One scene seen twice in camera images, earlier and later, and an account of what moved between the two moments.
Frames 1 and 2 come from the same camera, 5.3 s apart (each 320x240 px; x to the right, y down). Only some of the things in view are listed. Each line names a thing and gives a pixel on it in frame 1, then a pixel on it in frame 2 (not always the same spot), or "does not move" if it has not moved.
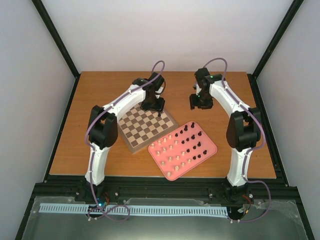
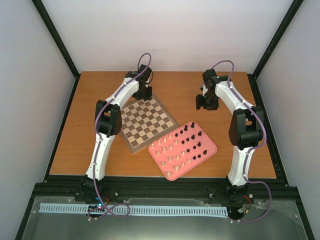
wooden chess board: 141,128 does not move
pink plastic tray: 181,150 does not move
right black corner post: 287,21 does not move
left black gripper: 159,108 to 147,97
